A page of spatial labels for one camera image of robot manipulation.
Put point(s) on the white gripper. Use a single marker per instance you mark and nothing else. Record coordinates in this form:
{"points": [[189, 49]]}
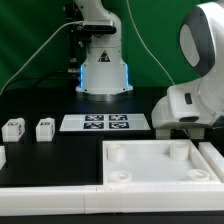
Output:
{"points": [[182, 108]]}

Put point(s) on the white square tabletop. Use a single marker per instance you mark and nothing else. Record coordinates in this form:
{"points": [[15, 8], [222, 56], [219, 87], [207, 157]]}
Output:
{"points": [[150, 161]]}

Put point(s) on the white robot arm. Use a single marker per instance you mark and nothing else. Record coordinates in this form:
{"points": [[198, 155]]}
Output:
{"points": [[201, 39]]}

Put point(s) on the white marker base plate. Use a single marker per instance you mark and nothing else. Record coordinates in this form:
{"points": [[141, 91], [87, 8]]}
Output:
{"points": [[104, 122]]}

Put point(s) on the white right obstacle rail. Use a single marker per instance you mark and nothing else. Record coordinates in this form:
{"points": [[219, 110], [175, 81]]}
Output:
{"points": [[213, 158]]}

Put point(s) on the white obstacle rail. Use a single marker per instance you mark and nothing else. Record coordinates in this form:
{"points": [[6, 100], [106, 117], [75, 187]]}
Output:
{"points": [[2, 157], [213, 158], [115, 198]]}

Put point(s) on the white front obstacle rail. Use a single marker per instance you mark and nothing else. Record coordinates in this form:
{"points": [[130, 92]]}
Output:
{"points": [[115, 198]]}

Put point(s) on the black camera on stand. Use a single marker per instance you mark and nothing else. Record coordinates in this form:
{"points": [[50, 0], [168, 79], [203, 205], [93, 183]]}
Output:
{"points": [[99, 26]]}

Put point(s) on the white left obstacle rail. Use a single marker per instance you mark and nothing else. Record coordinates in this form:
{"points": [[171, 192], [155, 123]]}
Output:
{"points": [[2, 157]]}

